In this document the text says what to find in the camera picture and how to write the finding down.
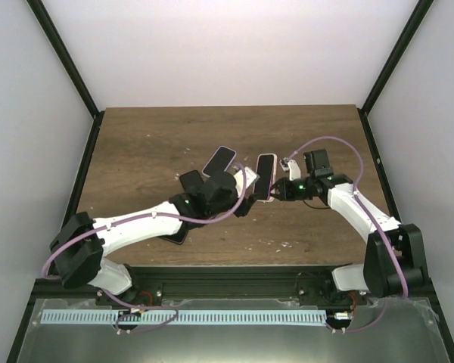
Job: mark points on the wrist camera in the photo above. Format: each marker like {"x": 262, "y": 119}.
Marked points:
{"x": 245, "y": 177}
{"x": 291, "y": 168}

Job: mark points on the metal front plate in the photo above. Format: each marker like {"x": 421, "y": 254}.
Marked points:
{"x": 393, "y": 331}

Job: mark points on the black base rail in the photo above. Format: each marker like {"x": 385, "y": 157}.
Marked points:
{"x": 310, "y": 285}

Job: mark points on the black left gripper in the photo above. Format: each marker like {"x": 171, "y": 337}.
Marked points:
{"x": 245, "y": 205}

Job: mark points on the phone in black case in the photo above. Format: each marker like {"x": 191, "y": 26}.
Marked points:
{"x": 191, "y": 182}

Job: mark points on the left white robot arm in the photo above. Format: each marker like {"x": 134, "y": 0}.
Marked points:
{"x": 79, "y": 253}

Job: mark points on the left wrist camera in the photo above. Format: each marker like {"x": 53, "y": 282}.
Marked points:
{"x": 245, "y": 177}

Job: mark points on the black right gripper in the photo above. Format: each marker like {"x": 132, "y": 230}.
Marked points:
{"x": 284, "y": 192}

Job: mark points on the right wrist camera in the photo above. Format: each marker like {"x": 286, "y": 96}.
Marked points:
{"x": 291, "y": 168}

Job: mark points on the phone in maroon case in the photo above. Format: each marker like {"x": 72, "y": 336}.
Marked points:
{"x": 177, "y": 238}

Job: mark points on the light blue slotted strip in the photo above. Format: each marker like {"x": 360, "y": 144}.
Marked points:
{"x": 187, "y": 317}

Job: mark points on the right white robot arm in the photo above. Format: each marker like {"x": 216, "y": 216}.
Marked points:
{"x": 394, "y": 262}

